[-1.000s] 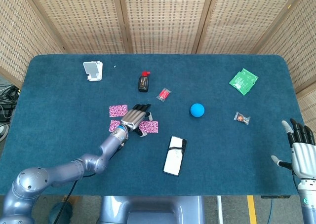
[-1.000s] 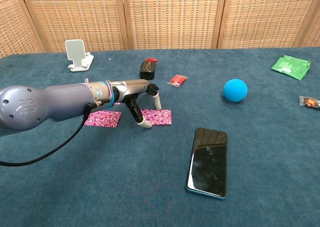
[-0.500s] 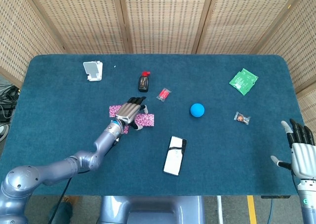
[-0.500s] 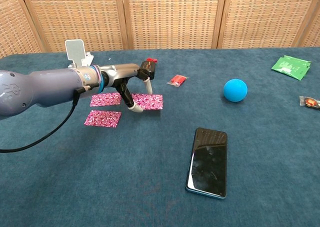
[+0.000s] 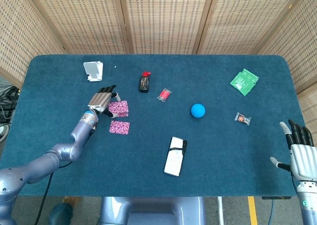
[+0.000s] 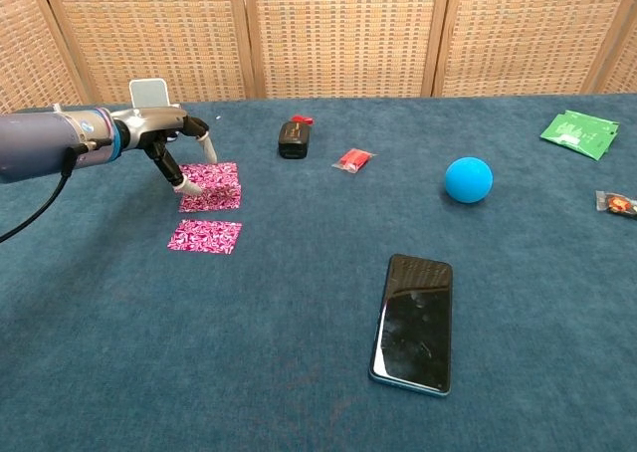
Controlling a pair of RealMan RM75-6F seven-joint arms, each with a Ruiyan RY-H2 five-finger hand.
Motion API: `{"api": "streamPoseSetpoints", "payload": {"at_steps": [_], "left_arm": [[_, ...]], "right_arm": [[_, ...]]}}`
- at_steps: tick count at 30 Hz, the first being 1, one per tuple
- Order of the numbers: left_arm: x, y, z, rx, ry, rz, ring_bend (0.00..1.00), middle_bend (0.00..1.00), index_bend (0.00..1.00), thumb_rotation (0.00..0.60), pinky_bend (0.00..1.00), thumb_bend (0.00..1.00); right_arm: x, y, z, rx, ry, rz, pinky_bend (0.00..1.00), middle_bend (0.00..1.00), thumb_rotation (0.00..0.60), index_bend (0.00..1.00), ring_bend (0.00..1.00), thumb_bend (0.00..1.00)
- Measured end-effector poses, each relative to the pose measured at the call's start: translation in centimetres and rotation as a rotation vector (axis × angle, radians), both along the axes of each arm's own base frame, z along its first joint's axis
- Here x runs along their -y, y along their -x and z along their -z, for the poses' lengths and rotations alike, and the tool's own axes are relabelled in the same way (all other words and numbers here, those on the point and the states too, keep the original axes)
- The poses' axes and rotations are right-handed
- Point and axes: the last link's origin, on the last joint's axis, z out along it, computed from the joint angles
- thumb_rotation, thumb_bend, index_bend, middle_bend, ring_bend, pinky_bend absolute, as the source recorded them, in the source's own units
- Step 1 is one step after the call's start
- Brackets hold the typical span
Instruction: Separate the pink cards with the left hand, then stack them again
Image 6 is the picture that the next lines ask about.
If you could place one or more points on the blue ball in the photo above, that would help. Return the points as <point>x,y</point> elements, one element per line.
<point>469,180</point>

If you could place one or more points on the woven rattan screen panel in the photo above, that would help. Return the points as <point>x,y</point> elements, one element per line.
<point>149,34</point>
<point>25,49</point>
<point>343,34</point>
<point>527,34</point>
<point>624,73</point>

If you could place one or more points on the blue carpet table cover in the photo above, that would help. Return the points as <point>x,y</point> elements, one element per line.
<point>149,322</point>

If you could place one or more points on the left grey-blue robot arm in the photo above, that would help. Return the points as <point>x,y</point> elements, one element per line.
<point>35,143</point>

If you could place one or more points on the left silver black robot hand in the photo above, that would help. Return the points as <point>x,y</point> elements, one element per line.
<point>154,123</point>

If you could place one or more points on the green foil packet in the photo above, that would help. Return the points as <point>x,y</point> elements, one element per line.
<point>577,133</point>

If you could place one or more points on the small clear snack wrapper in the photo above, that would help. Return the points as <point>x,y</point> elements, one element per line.
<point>619,204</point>

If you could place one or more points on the red candy in clear wrapper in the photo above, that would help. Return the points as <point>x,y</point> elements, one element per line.
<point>353,159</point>

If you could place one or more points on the black bottle with red cap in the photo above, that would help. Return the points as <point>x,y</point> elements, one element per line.
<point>293,138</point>

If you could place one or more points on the black-screen smartphone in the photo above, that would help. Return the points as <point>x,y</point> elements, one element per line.
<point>413,322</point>

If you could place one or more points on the white folding phone stand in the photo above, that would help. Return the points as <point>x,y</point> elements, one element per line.
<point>149,93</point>

